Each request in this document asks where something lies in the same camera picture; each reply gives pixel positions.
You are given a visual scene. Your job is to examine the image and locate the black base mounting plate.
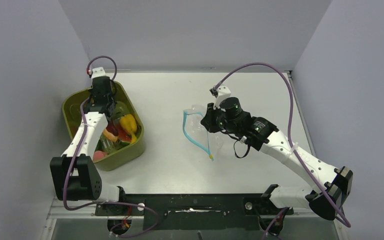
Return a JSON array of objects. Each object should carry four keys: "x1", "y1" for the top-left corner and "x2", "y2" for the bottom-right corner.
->
[{"x1": 95, "y1": 193, "x2": 294, "y2": 234}]

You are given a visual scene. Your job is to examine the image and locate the clear zip top bag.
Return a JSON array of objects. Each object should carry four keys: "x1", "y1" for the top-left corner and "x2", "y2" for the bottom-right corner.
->
[{"x1": 182, "y1": 104, "x2": 224, "y2": 162}]

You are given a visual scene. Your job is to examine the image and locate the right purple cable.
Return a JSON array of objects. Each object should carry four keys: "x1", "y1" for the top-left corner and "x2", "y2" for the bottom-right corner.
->
[{"x1": 210, "y1": 62, "x2": 352, "y2": 229}]

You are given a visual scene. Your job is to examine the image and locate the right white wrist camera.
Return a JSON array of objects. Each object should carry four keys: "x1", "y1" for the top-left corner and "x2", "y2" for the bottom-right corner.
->
[{"x1": 210, "y1": 85, "x2": 231, "y2": 109}]

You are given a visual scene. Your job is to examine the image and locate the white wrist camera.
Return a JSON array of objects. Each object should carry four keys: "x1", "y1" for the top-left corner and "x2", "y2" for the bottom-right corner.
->
[
  {"x1": 86, "y1": 67, "x2": 107, "y2": 79},
  {"x1": 210, "y1": 85, "x2": 231, "y2": 109}
]

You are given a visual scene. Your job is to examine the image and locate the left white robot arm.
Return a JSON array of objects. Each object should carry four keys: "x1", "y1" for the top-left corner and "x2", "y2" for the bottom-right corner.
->
[{"x1": 50, "y1": 76, "x2": 124, "y2": 203}]

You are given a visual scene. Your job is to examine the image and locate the yellow toy bell pepper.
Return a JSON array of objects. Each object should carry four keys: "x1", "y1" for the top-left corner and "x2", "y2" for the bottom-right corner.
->
[{"x1": 118, "y1": 114, "x2": 138, "y2": 144}]

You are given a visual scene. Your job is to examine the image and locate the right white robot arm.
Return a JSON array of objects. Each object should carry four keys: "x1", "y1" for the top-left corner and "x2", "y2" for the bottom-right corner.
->
[{"x1": 201, "y1": 97, "x2": 353, "y2": 221}]

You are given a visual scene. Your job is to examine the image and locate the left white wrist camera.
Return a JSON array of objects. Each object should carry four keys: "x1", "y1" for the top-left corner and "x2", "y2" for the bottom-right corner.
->
[{"x1": 86, "y1": 67, "x2": 107, "y2": 79}]

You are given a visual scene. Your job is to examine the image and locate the toy watermelon slice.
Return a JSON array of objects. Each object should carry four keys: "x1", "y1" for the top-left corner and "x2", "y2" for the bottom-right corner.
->
[{"x1": 117, "y1": 125, "x2": 132, "y2": 144}]

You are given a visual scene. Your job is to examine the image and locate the olive green plastic bin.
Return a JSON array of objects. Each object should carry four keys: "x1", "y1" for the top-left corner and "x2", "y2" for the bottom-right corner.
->
[{"x1": 62, "y1": 82, "x2": 146, "y2": 171}]

